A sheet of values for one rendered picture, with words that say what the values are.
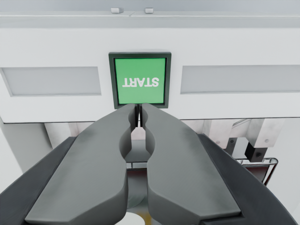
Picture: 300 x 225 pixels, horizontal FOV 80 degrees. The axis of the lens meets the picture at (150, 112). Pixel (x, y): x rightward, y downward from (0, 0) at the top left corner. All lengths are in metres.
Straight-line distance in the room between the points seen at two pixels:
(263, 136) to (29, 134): 0.34
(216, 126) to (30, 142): 0.26
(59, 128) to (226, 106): 0.23
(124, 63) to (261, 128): 0.24
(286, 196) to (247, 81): 0.51
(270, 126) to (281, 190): 0.35
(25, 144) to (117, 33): 0.19
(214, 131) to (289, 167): 0.33
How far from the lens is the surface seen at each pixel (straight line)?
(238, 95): 0.21
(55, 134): 0.30
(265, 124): 0.33
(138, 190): 0.39
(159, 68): 0.17
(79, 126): 0.32
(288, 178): 0.63
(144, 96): 0.18
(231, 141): 0.40
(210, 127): 0.29
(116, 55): 0.17
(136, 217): 0.46
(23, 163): 0.28
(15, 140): 0.27
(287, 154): 0.55
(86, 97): 0.20
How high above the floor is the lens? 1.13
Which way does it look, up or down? 60 degrees down
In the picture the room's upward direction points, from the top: 175 degrees clockwise
